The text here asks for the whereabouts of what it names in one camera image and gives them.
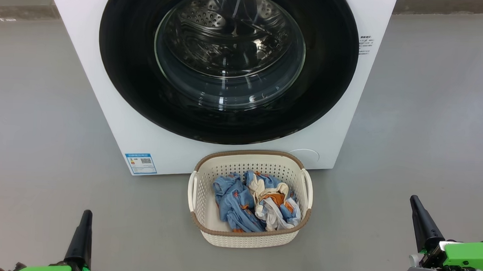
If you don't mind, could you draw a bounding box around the blue garment with orange prints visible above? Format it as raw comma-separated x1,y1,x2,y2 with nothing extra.
211,171,269,234

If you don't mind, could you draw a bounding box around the blue white orange garment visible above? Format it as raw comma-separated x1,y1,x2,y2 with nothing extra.
241,170,303,232

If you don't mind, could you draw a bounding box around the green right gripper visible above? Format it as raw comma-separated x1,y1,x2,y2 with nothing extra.
407,195,483,271

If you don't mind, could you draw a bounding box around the black round glass washer door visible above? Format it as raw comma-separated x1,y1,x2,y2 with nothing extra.
94,0,361,151

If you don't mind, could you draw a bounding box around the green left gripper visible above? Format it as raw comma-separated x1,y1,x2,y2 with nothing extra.
0,206,104,271

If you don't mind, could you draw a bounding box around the white front-load washing machine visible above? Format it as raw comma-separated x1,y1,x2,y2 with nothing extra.
36,0,399,187

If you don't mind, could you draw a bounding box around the blue energy label sticker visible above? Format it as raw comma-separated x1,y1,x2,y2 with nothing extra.
124,152,158,176

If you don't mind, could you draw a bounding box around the printed text warning label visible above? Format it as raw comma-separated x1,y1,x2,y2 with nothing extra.
358,34,375,56

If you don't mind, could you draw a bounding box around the cream perforated basket brown rim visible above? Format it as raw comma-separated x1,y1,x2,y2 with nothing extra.
185,147,315,252

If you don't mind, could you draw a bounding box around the round white filter cover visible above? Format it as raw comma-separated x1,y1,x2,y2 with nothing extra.
287,148,320,168

